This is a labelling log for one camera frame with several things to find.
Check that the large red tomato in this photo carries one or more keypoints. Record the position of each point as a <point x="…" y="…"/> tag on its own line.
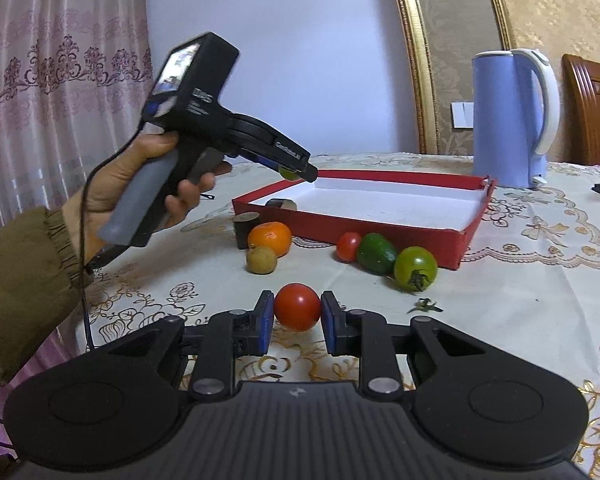
<point x="297" y="307"/>

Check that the white wall switch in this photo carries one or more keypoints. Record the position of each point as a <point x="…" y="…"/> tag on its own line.
<point x="462" y="115"/>

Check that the orange mandarin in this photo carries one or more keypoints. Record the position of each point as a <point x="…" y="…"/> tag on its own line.
<point x="272" y="236"/>

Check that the pink floral curtain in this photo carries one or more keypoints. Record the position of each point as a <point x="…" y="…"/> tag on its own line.
<point x="55" y="85"/>

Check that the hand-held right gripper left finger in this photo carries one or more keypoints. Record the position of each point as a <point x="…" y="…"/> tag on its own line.
<point x="266" y="321"/>

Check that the cream floral tablecloth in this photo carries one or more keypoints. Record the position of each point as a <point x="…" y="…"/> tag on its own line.
<point x="480" y="310"/>

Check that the small green tomato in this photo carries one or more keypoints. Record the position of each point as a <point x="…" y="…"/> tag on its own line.
<point x="286" y="173"/>

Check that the gold ornate frame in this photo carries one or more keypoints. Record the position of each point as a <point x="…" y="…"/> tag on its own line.
<point x="416" y="45"/>

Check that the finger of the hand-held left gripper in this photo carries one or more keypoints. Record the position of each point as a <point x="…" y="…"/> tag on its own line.
<point x="267" y="162"/>
<point x="309" y="173"/>

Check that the round brown fruit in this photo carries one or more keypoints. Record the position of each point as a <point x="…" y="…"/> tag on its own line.
<point x="261" y="260"/>

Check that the small red tomato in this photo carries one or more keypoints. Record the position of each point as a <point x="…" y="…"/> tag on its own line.
<point x="348" y="246"/>

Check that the green oval fruit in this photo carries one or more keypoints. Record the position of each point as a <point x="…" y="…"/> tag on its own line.
<point x="375" y="252"/>

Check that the brown wooden chair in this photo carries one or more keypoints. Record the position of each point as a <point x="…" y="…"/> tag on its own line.
<point x="595" y="110"/>

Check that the person's left forearm olive sleeve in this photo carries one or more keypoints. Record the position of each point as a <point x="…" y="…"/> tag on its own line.
<point x="20" y="285"/>

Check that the dark cylinder with tan end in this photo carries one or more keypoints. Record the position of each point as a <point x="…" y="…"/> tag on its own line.
<point x="280" y="204"/>

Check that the blue electric kettle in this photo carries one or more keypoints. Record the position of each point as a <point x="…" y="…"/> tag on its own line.
<point x="500" y="120"/>

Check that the large green tomato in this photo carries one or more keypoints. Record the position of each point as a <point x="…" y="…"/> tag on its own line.
<point x="412" y="262"/>

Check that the dark cylinder piece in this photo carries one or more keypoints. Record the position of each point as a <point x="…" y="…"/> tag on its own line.
<point x="242" y="235"/>

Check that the green tomato stem piece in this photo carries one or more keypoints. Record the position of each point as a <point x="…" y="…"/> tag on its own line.
<point x="422" y="305"/>

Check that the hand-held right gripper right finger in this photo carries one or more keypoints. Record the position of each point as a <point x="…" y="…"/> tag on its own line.
<point x="328" y="325"/>

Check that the person's left hand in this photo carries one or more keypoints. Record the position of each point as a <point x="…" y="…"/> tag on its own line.
<point x="115" y="180"/>

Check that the red cardboard box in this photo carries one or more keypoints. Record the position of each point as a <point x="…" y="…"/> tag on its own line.
<point x="310" y="224"/>

